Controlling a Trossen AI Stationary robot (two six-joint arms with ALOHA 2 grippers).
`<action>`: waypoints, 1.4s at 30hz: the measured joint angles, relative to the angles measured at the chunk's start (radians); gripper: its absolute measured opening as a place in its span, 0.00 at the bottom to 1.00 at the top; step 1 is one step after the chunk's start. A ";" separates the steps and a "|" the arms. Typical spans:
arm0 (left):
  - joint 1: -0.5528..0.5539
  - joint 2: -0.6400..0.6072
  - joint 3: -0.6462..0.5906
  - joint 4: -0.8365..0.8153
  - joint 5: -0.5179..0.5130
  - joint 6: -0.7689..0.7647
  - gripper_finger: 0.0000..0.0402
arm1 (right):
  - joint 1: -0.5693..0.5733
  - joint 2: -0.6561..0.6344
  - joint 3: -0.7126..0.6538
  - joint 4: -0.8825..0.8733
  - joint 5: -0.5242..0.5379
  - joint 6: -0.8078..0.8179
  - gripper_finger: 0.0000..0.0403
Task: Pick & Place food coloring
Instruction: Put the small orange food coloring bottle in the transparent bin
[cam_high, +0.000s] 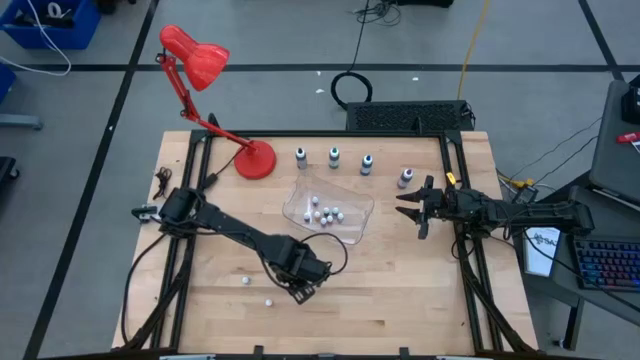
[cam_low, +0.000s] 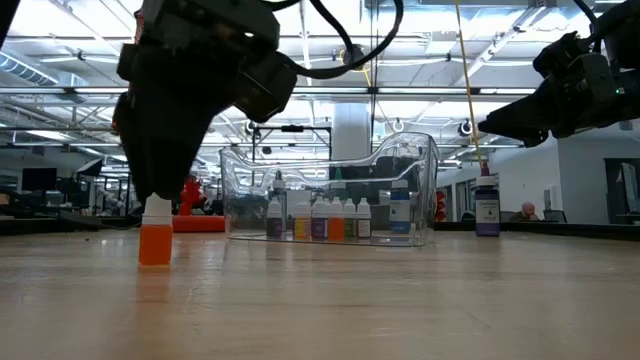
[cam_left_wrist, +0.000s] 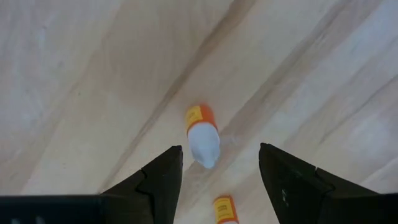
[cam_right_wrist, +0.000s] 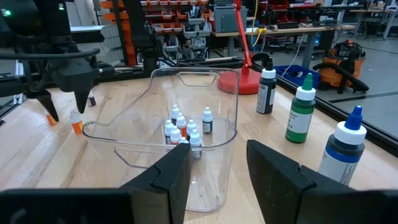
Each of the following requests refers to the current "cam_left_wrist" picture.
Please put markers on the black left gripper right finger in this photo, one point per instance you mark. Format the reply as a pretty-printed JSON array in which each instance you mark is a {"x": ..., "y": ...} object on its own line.
[{"x": 292, "y": 186}]

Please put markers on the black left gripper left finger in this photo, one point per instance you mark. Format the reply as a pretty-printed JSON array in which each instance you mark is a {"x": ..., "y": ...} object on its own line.
[{"x": 155, "y": 193}]

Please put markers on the small orange coloring bottle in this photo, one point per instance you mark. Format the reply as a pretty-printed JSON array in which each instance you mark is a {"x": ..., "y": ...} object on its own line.
[
  {"x": 224, "y": 210},
  {"x": 203, "y": 143}
]

